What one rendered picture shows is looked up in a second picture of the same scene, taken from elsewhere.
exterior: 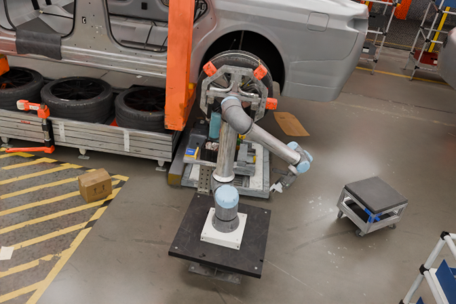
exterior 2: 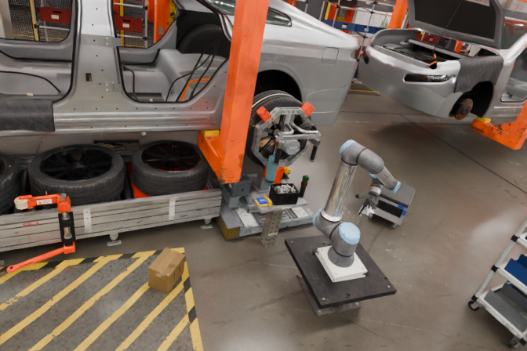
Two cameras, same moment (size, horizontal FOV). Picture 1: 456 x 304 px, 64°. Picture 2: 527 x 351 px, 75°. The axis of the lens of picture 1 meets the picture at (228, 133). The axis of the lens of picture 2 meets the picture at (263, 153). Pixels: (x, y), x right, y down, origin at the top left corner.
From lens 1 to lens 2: 1.63 m
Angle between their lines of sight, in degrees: 28
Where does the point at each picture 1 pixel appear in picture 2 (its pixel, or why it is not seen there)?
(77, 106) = (99, 184)
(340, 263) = (400, 255)
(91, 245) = (216, 337)
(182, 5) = (252, 53)
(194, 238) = (327, 283)
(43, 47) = (26, 118)
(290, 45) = (308, 78)
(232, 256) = (366, 285)
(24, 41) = not seen: outside the picture
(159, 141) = (208, 198)
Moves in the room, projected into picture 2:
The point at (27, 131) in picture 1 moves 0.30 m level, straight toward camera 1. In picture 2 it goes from (33, 236) to (61, 256)
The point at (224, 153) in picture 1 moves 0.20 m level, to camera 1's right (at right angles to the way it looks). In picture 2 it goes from (343, 193) to (366, 189)
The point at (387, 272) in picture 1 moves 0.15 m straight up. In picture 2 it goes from (427, 249) to (433, 237)
